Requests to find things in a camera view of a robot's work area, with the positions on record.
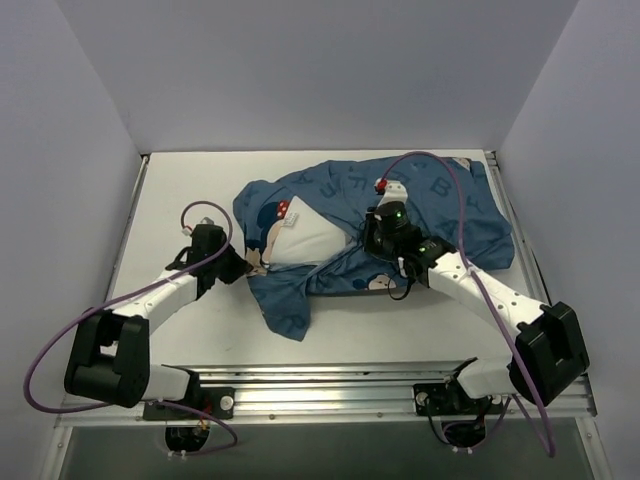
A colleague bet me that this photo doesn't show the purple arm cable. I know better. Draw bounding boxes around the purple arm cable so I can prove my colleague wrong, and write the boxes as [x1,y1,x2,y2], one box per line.
[23,200,239,457]
[377,150,557,458]

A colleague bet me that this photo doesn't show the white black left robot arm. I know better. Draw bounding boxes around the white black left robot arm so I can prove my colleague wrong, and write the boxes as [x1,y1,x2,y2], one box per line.
[64,223,249,419]

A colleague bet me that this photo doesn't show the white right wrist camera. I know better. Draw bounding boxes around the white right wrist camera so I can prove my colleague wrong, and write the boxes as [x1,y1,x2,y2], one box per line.
[374,178,408,206]

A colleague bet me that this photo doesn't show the aluminium front frame rail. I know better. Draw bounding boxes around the aluminium front frame rail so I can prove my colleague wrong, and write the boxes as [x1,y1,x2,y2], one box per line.
[55,361,597,427]

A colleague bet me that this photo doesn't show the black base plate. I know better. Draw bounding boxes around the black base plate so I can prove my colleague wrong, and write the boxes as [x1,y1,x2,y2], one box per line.
[412,381,504,417]
[142,387,235,421]

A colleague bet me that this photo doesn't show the white pillow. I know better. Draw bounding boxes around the white pillow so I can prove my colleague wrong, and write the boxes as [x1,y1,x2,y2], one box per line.
[262,196,348,265]

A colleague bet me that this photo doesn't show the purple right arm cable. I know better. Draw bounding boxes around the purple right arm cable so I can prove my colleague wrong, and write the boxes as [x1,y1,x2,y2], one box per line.
[377,150,557,458]

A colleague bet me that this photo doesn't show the aluminium table edge rail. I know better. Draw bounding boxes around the aluminium table edge rail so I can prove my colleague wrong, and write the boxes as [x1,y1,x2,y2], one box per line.
[104,153,151,302]

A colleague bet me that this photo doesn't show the aluminium right side rail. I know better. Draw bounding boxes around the aluminium right side rail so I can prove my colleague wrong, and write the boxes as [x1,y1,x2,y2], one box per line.
[483,149,576,376]

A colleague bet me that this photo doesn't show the blue cartoon print pillowcase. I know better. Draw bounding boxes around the blue cartoon print pillowcase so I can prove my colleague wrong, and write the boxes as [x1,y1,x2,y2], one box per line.
[233,155,514,341]

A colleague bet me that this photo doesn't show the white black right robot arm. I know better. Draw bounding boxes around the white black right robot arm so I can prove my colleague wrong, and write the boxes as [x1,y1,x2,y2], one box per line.
[364,201,590,413]

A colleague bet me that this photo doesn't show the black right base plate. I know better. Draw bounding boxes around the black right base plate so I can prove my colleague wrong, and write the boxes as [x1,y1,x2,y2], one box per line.
[412,381,504,417]

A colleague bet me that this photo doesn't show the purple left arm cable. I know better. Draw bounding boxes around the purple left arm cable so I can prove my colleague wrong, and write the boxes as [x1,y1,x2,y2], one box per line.
[23,200,239,457]

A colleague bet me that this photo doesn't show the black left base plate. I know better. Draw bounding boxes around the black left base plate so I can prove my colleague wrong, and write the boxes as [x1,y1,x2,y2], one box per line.
[142,387,235,421]

